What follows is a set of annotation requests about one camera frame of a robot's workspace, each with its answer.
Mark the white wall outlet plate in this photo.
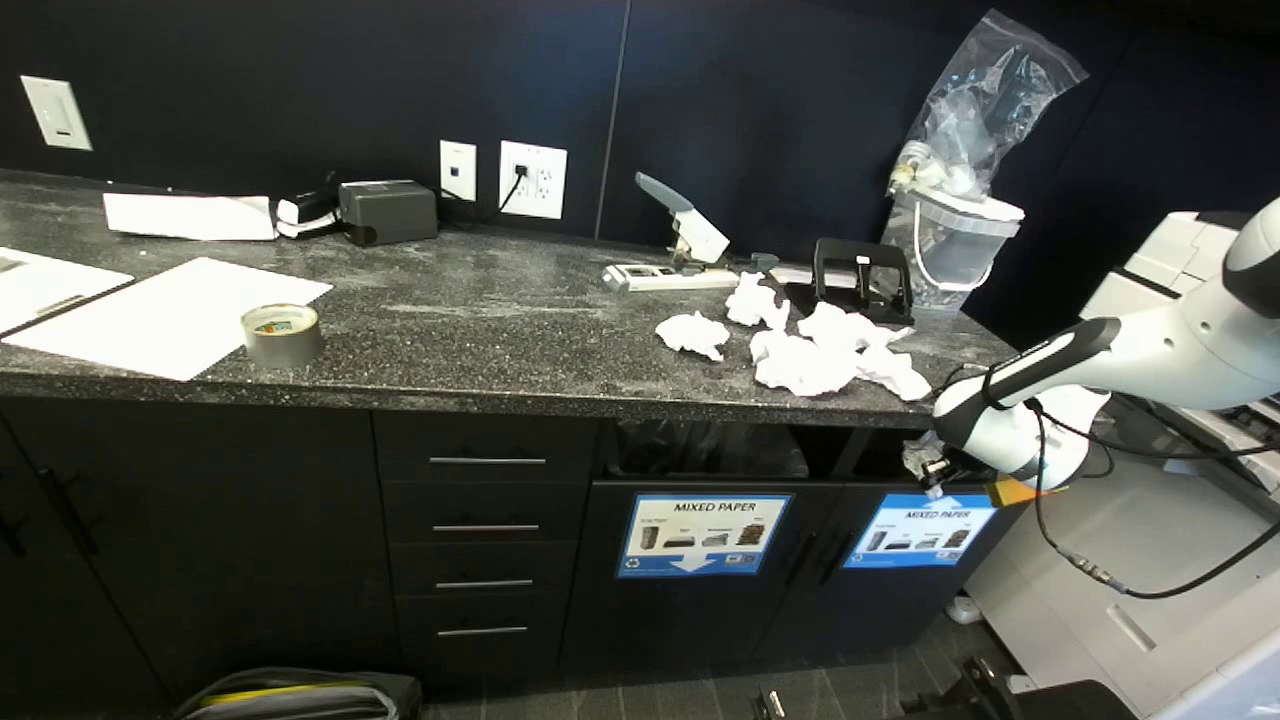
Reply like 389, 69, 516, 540
500, 140, 569, 219

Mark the black bin door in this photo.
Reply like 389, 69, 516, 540
763, 485, 1022, 665
566, 482, 800, 676

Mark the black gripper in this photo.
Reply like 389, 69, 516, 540
899, 432, 951, 497

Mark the left black bin door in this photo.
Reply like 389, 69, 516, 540
566, 482, 800, 676

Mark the crumpled tissue back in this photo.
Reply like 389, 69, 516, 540
725, 277, 787, 333

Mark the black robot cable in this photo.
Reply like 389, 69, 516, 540
1024, 398, 1280, 603

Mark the right mixed paper sign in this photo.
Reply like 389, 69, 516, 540
843, 491, 995, 571

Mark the black box device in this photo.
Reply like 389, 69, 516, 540
339, 181, 438, 244

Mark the large white stapler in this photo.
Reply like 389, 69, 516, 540
603, 174, 737, 293

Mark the orange yellow wrist camera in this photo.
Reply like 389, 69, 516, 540
994, 475, 1042, 507

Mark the black cabinet door left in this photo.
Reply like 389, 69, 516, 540
5, 401, 402, 695

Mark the folded white paper back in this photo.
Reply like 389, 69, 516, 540
106, 192, 275, 239

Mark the clear plastic bucket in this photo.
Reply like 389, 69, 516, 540
884, 188, 1024, 315

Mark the white office printer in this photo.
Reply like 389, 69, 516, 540
963, 203, 1280, 720

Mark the right black bin door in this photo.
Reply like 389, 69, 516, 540
763, 485, 1022, 665

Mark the black drawer unit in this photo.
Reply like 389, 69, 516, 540
376, 417, 595, 685

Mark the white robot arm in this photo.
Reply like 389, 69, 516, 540
934, 201, 1280, 490

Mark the roll of tape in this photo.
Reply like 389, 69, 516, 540
240, 306, 326, 362

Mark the white paper stack left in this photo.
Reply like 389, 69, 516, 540
0, 248, 127, 333

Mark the tissue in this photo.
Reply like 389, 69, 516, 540
748, 333, 858, 401
725, 277, 787, 333
800, 306, 904, 358
655, 314, 729, 365
858, 344, 934, 401

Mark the white paper sheet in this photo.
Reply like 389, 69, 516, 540
13, 255, 330, 380

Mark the clear plastic bag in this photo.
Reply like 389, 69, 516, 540
888, 10, 1090, 201

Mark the white wall plate left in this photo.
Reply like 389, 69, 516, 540
22, 77, 94, 152

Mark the white wall switch plate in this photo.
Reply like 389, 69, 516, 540
439, 140, 478, 201

